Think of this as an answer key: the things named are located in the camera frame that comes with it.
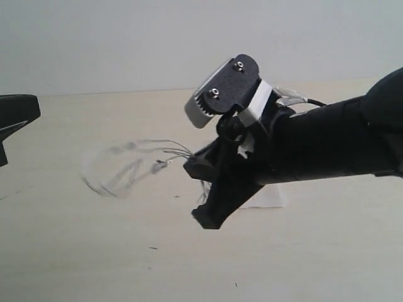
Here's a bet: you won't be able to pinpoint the white wired earphones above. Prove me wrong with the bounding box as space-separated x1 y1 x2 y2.
81 138 195 199

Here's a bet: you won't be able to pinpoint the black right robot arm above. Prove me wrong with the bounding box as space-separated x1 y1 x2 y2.
184 69 402 229

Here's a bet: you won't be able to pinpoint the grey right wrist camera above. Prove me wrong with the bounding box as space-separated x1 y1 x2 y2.
184 54 273 129

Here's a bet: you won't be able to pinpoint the clear plastic hinged case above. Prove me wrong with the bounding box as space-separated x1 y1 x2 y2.
241 184 287 209

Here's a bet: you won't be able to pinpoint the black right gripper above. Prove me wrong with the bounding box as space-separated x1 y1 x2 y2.
183 105 293 230

